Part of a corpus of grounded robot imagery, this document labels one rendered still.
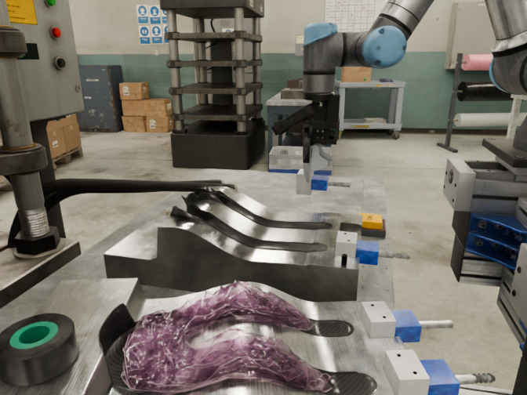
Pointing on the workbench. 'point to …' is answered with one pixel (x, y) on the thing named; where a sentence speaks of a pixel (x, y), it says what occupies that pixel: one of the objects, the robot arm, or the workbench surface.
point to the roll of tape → (37, 349)
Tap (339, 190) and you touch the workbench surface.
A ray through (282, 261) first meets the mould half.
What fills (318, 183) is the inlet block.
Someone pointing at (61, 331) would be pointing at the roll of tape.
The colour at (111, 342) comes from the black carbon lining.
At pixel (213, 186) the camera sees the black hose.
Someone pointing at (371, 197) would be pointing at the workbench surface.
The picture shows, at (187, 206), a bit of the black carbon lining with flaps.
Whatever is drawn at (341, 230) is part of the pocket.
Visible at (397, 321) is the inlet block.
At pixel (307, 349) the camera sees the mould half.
